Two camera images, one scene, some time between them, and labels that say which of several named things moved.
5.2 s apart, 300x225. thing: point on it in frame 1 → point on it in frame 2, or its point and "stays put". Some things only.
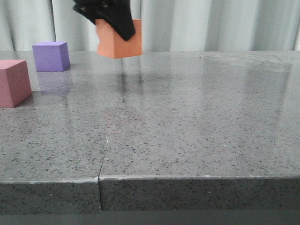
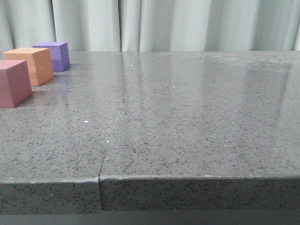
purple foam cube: x=51 y=56 stays put
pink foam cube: x=15 y=82 stays put
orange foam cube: x=111 y=44 → x=39 y=63
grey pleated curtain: x=167 y=26 stays put
